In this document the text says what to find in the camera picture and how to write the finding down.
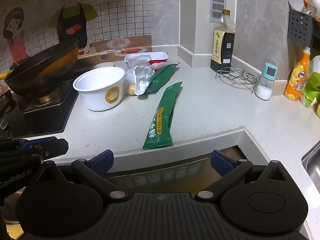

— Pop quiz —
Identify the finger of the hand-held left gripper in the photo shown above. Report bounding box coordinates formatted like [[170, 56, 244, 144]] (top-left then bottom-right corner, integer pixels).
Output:
[[0, 139, 69, 167], [0, 137, 60, 153]]

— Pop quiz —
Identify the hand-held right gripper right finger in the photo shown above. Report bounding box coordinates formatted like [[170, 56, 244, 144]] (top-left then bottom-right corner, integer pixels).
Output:
[[195, 149, 288, 202]]

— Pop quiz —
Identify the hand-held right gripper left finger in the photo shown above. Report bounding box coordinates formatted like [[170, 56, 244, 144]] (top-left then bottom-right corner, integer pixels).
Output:
[[35, 149, 128, 202]]

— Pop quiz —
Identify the long green packet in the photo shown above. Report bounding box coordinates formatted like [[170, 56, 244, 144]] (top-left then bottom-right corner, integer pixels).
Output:
[[142, 81, 183, 150]]

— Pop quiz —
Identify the white tissue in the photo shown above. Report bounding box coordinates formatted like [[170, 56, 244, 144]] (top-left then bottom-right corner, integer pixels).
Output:
[[126, 56, 165, 83]]

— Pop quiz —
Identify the black gas stove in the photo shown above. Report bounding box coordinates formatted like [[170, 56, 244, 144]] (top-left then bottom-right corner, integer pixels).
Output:
[[0, 80, 80, 138]]

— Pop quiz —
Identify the white bowl with orange label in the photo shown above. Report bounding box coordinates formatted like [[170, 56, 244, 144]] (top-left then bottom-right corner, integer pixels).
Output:
[[73, 67, 125, 112]]

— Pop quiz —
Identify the black orange wok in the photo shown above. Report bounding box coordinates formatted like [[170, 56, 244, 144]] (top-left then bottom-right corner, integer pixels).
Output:
[[0, 39, 79, 98]]

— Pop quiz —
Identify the salt shaker with teal lid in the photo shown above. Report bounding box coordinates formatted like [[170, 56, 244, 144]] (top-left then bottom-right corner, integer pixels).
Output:
[[254, 62, 278, 101]]

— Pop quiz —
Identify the crumpled clear plastic bag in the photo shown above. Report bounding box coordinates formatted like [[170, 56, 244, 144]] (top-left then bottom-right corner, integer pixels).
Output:
[[132, 65, 155, 96]]

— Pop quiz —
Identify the steel sink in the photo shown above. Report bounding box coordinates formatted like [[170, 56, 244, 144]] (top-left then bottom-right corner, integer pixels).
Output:
[[301, 145, 320, 180]]

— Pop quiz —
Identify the white round lid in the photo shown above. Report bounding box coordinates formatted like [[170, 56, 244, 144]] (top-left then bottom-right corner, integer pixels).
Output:
[[92, 61, 116, 69]]

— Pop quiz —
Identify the wide green packet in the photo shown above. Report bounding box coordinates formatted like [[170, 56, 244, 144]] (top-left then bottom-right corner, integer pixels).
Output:
[[145, 63, 180, 94]]

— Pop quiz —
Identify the orange detergent bottle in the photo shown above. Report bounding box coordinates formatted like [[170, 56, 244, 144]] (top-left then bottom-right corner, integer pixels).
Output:
[[284, 46, 311, 101]]

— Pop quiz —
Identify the dark sauce bottle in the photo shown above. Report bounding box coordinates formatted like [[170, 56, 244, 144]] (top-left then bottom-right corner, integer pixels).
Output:
[[210, 9, 236, 73]]

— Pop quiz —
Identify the green vegetable in plastic bag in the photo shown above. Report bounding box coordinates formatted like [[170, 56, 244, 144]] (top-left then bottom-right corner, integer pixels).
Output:
[[300, 55, 320, 109]]

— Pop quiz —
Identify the red white food tray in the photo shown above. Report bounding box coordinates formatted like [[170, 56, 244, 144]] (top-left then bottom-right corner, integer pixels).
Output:
[[124, 52, 168, 70]]

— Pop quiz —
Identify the white orange utensil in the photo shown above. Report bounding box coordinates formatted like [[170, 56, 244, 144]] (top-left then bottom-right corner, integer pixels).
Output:
[[304, 0, 320, 20]]

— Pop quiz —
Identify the metal wire trivet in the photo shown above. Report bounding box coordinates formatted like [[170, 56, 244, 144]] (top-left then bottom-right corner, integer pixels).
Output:
[[215, 67, 258, 94]]

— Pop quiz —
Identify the white wall vent grille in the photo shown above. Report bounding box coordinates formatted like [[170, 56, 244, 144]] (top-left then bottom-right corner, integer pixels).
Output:
[[209, 0, 237, 23]]

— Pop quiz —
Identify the grey wall utensil holder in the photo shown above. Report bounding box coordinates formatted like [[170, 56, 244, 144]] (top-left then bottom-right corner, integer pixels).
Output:
[[289, 9, 316, 46]]

